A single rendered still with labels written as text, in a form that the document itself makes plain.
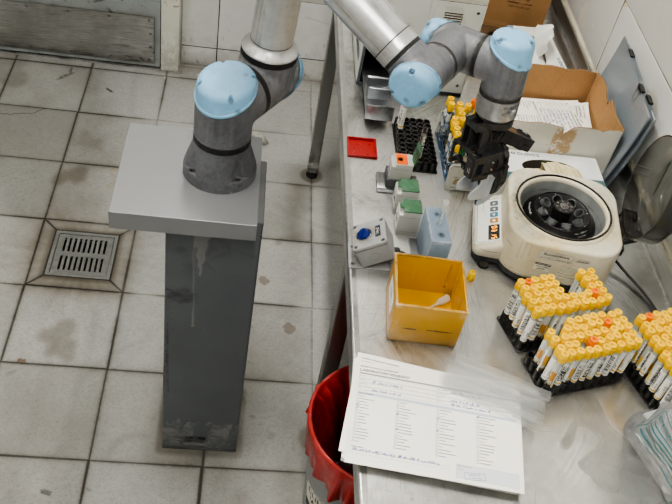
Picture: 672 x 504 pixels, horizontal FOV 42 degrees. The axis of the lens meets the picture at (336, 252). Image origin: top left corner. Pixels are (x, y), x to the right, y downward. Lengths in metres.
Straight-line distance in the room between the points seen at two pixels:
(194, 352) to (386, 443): 0.77
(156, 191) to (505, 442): 0.82
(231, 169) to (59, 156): 1.62
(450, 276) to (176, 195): 0.56
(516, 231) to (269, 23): 0.62
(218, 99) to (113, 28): 2.05
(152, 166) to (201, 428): 0.83
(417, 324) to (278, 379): 1.09
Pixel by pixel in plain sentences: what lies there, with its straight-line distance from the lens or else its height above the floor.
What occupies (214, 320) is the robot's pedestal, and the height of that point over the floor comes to 0.55.
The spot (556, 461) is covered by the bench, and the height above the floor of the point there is 0.87.
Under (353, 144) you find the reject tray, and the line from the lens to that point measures 2.02.
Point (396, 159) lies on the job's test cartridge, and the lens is 1.88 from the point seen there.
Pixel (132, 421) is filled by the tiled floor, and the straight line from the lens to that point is 2.52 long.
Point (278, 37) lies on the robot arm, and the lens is 1.73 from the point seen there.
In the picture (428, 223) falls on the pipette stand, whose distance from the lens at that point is 1.71.
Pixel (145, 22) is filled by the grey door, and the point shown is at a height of 0.21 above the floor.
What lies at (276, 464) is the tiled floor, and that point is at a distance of 2.46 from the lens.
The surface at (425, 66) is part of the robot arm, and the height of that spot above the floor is 1.36.
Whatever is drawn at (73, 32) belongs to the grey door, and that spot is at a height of 0.13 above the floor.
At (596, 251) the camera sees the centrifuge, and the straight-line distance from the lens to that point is 1.77.
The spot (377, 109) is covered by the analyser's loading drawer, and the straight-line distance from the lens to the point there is 2.06.
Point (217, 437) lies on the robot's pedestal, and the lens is 2.41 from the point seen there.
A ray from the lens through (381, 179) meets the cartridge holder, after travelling 1.92.
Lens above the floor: 2.10
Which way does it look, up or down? 44 degrees down
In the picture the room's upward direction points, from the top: 12 degrees clockwise
